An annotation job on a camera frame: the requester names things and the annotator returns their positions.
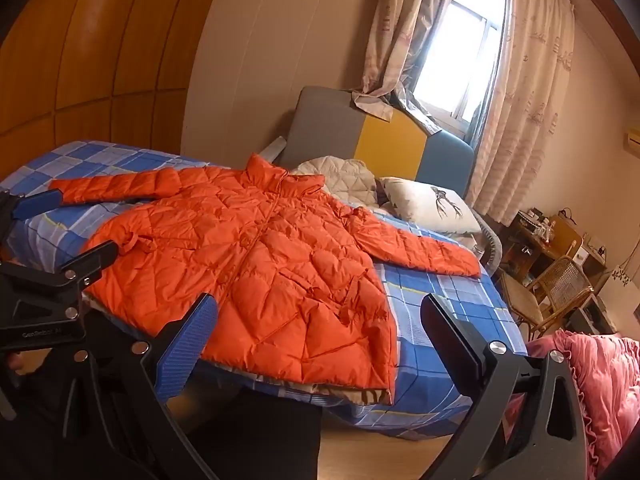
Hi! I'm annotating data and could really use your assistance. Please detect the bed with blue checked sheet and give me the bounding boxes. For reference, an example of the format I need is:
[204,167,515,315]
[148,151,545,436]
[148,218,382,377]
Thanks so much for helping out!
[0,140,528,443]

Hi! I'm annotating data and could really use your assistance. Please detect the grey curved rail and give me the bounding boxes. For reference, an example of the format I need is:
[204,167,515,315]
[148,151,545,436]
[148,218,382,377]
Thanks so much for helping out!
[472,212,506,266]

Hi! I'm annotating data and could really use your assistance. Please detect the white deer print pillow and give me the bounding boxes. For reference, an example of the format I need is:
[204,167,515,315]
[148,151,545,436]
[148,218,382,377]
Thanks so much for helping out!
[377,176,483,237]

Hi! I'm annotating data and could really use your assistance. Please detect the beige patterned curtain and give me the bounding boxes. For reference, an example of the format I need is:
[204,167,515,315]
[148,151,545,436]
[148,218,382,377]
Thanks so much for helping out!
[465,0,576,226]
[352,0,461,136]

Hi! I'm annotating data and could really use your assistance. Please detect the wooden wardrobe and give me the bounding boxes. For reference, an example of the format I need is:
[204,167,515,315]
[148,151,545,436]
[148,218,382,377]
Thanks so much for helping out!
[0,0,236,183]

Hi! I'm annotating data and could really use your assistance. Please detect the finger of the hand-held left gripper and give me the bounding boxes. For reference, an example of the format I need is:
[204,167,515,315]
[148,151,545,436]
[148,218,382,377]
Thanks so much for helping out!
[0,240,119,321]
[0,188,65,233]

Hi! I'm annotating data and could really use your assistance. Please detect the orange quilted puffer jacket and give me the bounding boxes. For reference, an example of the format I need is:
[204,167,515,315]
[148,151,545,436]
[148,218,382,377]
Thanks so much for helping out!
[48,154,482,405]

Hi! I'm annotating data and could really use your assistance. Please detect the pink ruffled blanket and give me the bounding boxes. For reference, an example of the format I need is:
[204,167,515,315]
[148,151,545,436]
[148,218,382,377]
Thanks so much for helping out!
[505,330,640,480]

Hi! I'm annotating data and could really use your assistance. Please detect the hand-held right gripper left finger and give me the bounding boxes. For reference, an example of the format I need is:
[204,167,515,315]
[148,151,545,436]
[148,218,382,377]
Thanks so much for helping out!
[52,292,221,480]

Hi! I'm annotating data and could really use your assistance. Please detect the grey yellow blue headboard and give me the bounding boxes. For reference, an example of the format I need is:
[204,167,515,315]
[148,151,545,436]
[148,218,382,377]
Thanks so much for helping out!
[280,86,475,198]

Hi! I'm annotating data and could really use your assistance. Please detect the rattan chair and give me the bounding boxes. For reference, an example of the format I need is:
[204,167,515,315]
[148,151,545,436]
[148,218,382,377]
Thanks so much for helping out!
[500,255,596,341]

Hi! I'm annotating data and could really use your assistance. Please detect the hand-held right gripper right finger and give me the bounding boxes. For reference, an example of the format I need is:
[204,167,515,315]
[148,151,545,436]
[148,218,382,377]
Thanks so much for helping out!
[420,292,588,480]

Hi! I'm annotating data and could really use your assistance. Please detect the cluttered wooden desk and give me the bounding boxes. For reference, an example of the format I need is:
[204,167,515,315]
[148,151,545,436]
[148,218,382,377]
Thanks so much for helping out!
[510,207,608,281]

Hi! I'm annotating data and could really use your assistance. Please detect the window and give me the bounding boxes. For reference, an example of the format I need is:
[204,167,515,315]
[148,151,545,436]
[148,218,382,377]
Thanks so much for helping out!
[410,0,506,133]

